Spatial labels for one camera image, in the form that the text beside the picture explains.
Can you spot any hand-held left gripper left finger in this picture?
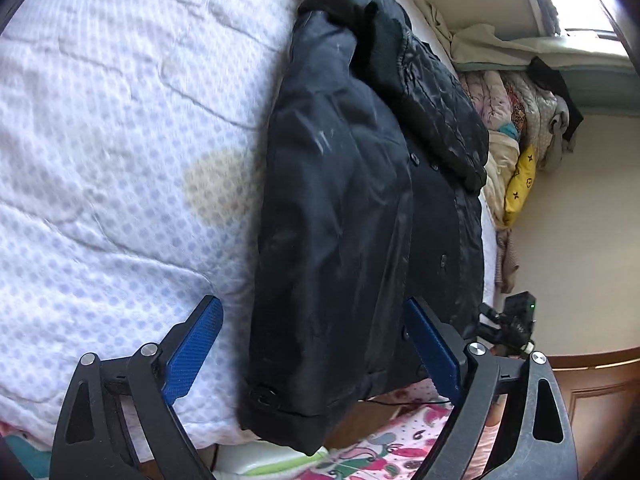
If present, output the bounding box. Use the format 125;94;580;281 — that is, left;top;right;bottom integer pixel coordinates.
50;294;224;480

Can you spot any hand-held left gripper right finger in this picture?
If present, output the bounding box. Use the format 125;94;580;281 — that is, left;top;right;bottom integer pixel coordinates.
404;296;578;480

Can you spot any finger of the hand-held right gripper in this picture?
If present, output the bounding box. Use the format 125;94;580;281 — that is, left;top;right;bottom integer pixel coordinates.
465;322;503;345
478;302;506;324

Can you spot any black padded jacket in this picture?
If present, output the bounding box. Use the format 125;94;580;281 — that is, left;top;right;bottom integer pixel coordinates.
236;0;491;457

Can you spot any brown striped cloth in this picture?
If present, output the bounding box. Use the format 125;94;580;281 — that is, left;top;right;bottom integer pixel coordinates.
495;227;521;295

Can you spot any brown wooden cabinet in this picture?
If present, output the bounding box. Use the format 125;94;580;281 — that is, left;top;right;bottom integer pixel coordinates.
545;344;640;480

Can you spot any yellow printed pillow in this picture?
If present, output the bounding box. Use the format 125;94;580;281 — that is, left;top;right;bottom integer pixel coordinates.
502;144;537;228

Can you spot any colourful floral quilt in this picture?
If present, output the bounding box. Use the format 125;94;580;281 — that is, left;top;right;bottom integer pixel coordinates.
500;72;533;133

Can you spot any pale lilac floral quilt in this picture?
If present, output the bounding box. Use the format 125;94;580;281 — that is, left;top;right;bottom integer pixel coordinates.
460;70;506;133

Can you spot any bed with white quilted cover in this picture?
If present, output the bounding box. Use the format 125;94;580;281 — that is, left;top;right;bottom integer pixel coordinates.
0;0;501;461

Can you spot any black garment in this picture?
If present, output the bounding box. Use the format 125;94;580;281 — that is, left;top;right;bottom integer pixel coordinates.
527;56;585;143

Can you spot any teal curtain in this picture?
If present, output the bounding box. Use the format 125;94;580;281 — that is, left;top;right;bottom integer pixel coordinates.
565;66;640;117

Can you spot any beige curtain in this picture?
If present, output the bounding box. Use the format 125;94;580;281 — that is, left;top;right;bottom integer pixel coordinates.
412;0;631;72

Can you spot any purple fluffy cloth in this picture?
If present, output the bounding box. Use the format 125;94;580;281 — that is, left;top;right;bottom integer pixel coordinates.
532;0;562;36

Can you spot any black cable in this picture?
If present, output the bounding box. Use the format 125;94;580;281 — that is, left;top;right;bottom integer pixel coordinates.
364;398;452;408

